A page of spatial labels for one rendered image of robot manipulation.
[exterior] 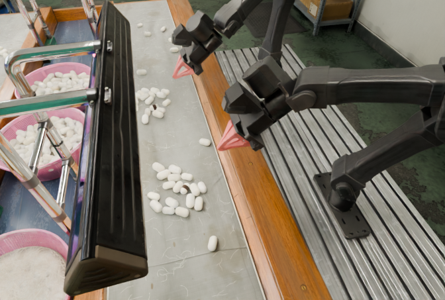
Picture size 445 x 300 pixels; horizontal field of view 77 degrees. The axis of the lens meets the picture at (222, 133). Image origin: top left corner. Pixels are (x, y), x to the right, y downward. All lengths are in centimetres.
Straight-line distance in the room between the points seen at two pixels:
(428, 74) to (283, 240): 41
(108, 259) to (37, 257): 50
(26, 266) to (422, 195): 182
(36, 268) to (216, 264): 39
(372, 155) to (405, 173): 134
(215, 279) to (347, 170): 38
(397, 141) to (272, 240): 33
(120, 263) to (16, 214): 67
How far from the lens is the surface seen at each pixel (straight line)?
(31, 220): 92
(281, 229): 67
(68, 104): 44
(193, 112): 95
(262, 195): 71
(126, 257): 31
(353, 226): 83
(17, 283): 78
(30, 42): 156
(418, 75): 58
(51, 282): 74
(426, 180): 205
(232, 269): 65
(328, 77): 57
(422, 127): 63
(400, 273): 83
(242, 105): 57
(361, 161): 70
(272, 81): 58
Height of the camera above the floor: 136
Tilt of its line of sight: 45 degrees down
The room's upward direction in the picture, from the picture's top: straight up
